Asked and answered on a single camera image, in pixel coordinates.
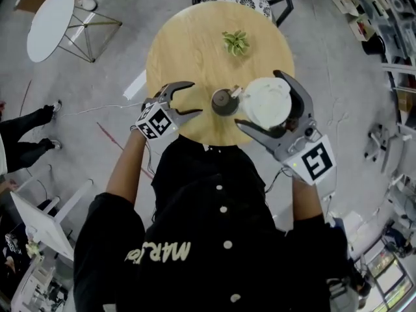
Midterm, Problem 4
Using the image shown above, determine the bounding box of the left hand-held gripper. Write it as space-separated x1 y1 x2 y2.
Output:
135 81 205 141

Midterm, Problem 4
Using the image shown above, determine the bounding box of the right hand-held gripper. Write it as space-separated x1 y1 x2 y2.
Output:
234 70 337 187

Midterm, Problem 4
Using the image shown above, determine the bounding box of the white bottle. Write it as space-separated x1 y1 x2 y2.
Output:
242 77 294 131

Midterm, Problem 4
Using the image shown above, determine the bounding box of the person's left forearm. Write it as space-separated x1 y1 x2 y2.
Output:
105 129 155 206

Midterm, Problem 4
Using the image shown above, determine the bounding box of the person's right forearm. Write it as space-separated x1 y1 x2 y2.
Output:
290 173 326 233

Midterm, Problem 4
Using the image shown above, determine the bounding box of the dark brown round jar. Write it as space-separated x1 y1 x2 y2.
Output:
211 88 242 117

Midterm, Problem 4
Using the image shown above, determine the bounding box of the white flat strip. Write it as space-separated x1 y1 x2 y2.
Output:
123 70 148 101

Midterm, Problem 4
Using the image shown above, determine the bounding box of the small green potted plant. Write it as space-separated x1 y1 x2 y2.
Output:
222 29 251 57

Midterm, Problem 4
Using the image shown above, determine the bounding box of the grey office chair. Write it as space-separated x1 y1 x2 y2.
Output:
363 123 411 172

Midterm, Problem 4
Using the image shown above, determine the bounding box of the black round bin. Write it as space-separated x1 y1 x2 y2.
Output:
361 35 387 57

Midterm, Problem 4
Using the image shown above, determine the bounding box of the person's black buttoned shirt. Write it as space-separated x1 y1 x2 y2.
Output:
73 134 365 312

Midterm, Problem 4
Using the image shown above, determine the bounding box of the cluttered storage shelf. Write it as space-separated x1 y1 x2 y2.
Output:
330 0 416 129

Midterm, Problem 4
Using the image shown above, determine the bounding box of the white oval side table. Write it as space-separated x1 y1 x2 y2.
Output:
26 0 124 64

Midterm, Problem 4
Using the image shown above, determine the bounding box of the white desk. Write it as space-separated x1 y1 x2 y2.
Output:
9 179 95 262

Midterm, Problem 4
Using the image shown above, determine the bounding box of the computer monitor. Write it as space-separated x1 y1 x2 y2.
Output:
359 239 414 307

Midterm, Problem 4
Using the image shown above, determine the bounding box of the thin white floor cable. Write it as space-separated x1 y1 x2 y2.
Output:
60 103 146 118

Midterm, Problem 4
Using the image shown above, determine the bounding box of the black chair frame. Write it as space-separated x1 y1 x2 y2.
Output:
190 0 295 28

